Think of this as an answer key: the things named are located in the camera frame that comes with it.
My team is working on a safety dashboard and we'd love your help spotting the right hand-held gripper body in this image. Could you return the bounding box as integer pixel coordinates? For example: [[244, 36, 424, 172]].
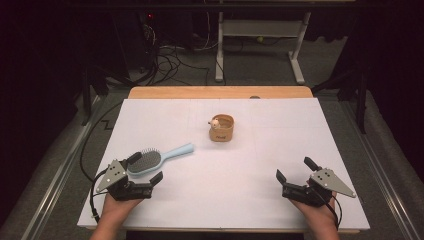
[[281, 167, 357, 208]]

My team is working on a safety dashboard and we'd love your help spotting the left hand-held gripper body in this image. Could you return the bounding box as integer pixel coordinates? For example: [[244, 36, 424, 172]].
[[96, 159, 155, 202]]

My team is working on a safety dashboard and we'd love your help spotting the light blue hairbrush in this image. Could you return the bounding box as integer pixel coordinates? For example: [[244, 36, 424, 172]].
[[127, 142, 195, 178]]

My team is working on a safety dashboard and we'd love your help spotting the person's left hand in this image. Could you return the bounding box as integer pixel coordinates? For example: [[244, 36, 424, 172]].
[[99, 193, 143, 230]]

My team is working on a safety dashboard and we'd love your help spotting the person's right hand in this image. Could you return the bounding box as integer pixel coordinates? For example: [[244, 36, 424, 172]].
[[289, 191, 338, 232]]

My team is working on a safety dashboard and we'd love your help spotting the white board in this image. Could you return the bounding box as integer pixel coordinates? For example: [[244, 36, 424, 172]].
[[77, 97, 371, 231]]

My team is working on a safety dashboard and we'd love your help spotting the round wooden container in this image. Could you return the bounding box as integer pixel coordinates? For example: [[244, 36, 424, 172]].
[[208, 113, 235, 143]]

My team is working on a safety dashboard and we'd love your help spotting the black stand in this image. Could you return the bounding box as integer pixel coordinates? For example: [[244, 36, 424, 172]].
[[80, 64, 136, 127], [311, 64, 370, 135]]

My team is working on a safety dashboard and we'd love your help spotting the wooden table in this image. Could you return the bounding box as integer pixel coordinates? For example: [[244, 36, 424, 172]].
[[84, 85, 362, 235]]

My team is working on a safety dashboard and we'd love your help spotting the dark equipment with red light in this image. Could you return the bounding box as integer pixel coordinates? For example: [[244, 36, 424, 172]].
[[111, 9, 159, 73]]

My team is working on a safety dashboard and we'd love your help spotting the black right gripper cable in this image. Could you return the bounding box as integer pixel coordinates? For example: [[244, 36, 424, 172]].
[[324, 194, 343, 231]]

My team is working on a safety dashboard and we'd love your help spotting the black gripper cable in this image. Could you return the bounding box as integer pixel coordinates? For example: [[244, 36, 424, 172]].
[[324, 194, 343, 231], [79, 101, 124, 224]]

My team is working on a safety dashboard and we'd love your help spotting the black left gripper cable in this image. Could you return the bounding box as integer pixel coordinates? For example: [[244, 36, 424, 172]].
[[79, 101, 124, 224]]

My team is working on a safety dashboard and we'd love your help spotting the metal floor rail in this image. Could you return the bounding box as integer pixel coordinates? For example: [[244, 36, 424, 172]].
[[20, 95, 102, 240], [339, 99, 422, 240]]

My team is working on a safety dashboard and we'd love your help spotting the tangle of floor cables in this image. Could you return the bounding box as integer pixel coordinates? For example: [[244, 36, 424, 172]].
[[141, 39, 210, 87]]

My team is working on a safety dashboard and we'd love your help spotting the white desk frame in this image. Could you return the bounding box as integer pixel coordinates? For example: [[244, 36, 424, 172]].
[[214, 10, 313, 85]]

